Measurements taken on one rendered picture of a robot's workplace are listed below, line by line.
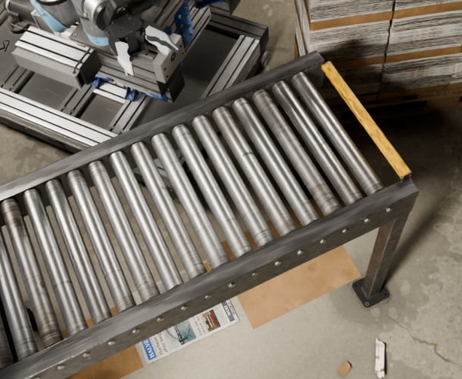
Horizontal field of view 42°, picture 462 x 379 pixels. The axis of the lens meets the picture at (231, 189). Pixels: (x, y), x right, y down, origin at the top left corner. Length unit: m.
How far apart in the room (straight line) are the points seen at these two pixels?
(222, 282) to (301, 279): 0.88
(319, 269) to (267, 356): 0.39
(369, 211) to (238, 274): 0.37
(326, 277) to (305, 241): 0.83
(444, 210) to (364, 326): 0.58
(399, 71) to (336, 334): 1.04
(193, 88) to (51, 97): 0.61
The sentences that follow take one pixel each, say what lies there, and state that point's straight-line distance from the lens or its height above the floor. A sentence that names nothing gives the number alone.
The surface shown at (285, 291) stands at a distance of 2.35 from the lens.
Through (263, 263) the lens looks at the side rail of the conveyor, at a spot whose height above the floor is 0.80.
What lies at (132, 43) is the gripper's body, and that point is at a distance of 1.41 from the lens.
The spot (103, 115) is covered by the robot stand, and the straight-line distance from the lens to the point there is 2.60.
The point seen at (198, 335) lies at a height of 0.01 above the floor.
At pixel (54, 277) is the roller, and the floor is 0.80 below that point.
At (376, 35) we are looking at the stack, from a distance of 2.30.
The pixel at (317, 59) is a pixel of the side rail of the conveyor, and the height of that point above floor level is 0.80.
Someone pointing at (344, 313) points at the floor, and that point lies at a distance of 2.33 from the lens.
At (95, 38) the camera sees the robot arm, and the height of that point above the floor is 1.10.
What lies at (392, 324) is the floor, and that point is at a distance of 2.34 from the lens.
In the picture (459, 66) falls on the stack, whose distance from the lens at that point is 2.59.
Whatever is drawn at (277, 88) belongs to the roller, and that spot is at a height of 0.80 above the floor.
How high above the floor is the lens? 2.22
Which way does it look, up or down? 61 degrees down
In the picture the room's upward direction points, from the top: 11 degrees counter-clockwise
